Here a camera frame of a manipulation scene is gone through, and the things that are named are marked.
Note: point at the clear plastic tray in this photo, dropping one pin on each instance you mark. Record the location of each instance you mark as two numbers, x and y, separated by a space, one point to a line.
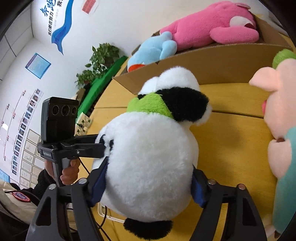
115 219

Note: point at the small cardboard box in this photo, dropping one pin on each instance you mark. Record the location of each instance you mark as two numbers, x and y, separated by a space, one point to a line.
81 93

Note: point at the group of framed certificates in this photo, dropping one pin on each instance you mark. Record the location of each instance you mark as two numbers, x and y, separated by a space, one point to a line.
29 160

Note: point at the blue wall decoration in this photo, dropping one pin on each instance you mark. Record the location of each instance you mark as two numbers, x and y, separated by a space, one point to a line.
61 30

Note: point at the blue plush toy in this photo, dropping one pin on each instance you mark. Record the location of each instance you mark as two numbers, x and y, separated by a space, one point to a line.
150 51

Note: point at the green plush piece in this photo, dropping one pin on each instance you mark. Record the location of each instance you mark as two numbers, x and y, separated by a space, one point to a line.
284 58

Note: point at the large potted plant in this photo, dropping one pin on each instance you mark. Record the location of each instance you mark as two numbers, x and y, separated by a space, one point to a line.
104 58

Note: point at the small potted plant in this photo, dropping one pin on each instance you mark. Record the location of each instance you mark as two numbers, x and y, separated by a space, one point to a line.
84 77

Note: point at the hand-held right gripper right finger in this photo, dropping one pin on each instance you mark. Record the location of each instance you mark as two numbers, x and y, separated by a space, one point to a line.
198 192

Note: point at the pink plush bear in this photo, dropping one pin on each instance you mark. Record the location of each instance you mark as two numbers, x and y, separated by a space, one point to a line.
208 25

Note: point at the person's beige jacket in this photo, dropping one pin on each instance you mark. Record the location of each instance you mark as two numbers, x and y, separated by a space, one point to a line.
13 208

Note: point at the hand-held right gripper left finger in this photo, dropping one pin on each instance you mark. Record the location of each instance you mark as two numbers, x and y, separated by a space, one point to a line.
98 185

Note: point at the red wall notice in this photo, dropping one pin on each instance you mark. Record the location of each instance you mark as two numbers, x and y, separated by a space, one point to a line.
89 6

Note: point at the white green carton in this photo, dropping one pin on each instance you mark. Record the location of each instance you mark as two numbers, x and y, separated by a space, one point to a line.
83 121

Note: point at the person's left hand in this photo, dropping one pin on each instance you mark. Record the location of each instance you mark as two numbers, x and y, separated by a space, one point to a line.
70 173

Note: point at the pig plush toy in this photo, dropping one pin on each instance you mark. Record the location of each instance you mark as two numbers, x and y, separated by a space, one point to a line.
284 104

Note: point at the panda plush toy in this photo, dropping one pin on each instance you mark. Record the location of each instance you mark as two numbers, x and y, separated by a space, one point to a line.
148 162

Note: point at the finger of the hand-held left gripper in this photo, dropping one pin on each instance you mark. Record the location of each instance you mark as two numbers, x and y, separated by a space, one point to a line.
89 139
90 151

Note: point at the blue framed notice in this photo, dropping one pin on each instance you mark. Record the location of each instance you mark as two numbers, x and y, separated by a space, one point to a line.
38 66

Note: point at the wall photo chart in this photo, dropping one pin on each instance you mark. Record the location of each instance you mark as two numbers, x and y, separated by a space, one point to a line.
20 132

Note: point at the person's left forearm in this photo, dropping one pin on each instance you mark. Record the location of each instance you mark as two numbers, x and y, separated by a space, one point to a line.
42 183

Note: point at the green cloth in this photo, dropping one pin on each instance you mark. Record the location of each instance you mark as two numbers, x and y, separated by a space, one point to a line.
101 85

